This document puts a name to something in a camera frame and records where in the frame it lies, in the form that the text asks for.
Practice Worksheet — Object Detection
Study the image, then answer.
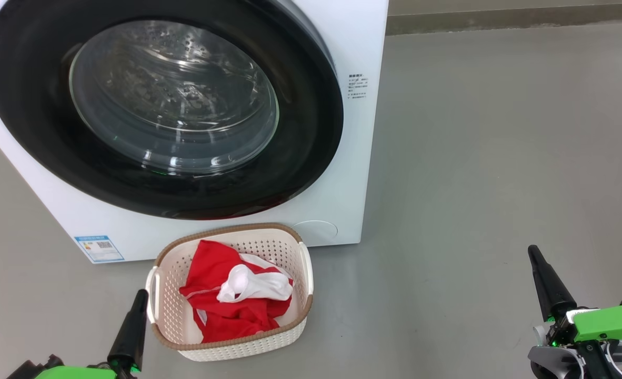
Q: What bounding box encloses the blue energy label sticker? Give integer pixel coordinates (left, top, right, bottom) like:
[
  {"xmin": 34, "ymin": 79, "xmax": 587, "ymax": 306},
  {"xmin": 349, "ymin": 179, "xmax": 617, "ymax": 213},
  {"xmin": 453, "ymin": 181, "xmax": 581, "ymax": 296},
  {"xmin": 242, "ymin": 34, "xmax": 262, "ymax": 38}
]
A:
[{"xmin": 74, "ymin": 235, "xmax": 125, "ymax": 263}]

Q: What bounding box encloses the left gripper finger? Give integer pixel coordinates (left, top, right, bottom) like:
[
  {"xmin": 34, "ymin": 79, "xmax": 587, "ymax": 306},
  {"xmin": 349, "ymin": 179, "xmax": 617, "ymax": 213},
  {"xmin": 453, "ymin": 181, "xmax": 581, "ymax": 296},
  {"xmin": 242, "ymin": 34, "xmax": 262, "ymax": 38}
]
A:
[
  {"xmin": 106, "ymin": 289, "xmax": 144, "ymax": 367},
  {"xmin": 124, "ymin": 289, "xmax": 149, "ymax": 370}
]

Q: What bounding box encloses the stainless steel washing machine drum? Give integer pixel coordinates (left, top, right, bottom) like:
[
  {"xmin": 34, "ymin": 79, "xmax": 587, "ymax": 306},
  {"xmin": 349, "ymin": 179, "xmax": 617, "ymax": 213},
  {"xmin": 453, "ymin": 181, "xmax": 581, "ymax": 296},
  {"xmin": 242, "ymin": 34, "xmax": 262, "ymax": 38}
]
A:
[{"xmin": 72, "ymin": 21, "xmax": 280, "ymax": 174}]

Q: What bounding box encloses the white washing machine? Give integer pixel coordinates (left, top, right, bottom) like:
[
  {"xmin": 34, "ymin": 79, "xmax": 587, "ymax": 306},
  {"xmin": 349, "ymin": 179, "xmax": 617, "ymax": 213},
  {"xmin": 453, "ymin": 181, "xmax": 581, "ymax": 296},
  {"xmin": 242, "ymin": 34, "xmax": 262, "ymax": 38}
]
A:
[{"xmin": 0, "ymin": 0, "xmax": 389, "ymax": 264}]

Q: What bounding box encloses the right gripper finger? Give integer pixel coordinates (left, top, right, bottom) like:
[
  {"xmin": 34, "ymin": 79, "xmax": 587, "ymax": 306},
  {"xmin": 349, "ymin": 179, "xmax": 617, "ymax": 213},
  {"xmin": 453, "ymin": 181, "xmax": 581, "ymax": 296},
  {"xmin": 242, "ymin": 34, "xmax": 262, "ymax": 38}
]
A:
[
  {"xmin": 527, "ymin": 245, "xmax": 562, "ymax": 323},
  {"xmin": 533, "ymin": 245, "xmax": 578, "ymax": 316}
]

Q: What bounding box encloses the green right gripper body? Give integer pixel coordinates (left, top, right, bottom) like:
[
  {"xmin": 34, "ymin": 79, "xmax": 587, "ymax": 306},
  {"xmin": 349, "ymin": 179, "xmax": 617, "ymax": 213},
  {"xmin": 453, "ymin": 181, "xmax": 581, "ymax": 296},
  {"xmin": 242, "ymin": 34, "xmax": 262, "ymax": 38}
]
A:
[{"xmin": 548, "ymin": 295, "xmax": 622, "ymax": 349}]

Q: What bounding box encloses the cream basket with brown rim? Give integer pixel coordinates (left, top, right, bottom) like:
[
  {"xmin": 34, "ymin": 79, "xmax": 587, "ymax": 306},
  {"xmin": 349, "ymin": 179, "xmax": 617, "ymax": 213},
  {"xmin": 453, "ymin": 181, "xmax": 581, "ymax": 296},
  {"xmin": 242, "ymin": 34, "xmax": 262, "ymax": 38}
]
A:
[{"xmin": 145, "ymin": 223, "xmax": 314, "ymax": 362}]

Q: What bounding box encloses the round white filter cover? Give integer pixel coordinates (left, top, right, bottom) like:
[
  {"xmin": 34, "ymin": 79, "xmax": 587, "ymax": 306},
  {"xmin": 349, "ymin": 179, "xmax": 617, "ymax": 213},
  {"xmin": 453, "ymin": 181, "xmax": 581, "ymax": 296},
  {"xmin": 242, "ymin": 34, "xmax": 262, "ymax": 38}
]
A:
[{"xmin": 293, "ymin": 220, "xmax": 338, "ymax": 247}]

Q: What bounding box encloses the red and white garment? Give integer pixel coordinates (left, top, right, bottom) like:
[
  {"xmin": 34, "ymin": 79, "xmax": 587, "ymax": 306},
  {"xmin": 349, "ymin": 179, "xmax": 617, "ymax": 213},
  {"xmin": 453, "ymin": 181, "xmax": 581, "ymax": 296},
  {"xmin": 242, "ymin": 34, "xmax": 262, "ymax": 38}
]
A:
[{"xmin": 179, "ymin": 240, "xmax": 294, "ymax": 344}]

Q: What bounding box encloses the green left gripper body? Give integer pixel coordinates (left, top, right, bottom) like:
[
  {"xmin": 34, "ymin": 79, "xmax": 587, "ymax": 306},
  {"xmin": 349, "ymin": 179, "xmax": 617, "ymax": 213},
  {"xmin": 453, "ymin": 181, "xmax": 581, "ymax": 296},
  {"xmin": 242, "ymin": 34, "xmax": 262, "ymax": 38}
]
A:
[{"xmin": 6, "ymin": 354, "xmax": 142, "ymax": 379}]

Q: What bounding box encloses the black round glass door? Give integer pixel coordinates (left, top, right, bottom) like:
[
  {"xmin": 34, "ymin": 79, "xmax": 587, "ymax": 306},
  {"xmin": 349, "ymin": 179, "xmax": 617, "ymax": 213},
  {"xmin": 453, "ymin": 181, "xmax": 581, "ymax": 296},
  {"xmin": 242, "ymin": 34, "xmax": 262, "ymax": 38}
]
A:
[{"xmin": 0, "ymin": 0, "xmax": 344, "ymax": 221}]

